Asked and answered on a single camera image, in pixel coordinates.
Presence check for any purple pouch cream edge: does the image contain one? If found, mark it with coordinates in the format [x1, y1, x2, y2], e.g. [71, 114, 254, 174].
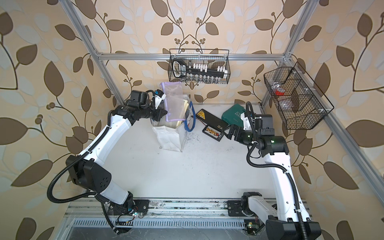
[161, 82, 184, 122]

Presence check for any white canvas tote bag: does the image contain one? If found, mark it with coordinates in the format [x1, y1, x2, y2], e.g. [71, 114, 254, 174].
[151, 95, 196, 152]

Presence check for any black socket tool set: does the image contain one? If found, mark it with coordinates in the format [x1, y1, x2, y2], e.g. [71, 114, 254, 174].
[171, 59, 230, 79]

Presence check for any back wire basket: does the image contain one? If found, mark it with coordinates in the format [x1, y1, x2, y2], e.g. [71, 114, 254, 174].
[168, 48, 231, 85]

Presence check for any red object in basket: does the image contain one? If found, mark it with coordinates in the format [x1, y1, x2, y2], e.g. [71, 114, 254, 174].
[271, 84, 286, 97]

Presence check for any right wire basket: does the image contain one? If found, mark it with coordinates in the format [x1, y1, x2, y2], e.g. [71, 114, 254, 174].
[264, 62, 335, 130]

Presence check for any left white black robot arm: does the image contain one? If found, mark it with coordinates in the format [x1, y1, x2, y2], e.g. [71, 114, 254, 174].
[47, 90, 167, 235]

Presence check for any green plastic tool case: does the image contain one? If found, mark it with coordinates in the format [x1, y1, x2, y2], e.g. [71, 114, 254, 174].
[222, 104, 246, 128]

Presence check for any black yellow tool case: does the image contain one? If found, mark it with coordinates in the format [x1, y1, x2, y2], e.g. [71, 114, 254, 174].
[196, 109, 229, 132]

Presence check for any wire basket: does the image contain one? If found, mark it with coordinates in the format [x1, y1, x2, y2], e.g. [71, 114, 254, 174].
[168, 48, 231, 85]
[264, 62, 335, 130]

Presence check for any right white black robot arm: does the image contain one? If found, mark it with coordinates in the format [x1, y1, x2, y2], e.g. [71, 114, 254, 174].
[225, 102, 322, 240]

